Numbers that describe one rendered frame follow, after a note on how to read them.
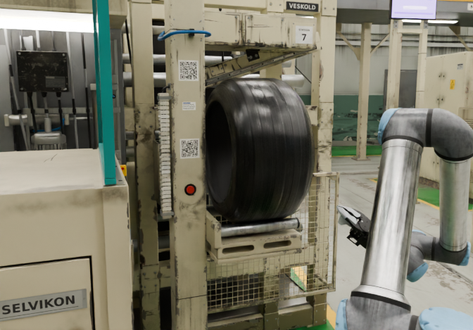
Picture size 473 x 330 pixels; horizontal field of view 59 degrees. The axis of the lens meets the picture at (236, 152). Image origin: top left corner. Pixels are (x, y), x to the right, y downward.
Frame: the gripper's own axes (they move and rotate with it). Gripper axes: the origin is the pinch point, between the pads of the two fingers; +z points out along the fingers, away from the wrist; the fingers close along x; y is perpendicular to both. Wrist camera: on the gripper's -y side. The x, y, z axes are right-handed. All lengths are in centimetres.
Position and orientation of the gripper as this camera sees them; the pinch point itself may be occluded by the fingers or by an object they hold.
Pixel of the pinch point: (341, 207)
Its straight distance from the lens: 160.6
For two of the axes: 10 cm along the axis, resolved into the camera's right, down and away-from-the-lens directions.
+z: -7.8, -6.1, 1.6
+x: 5.1, -4.5, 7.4
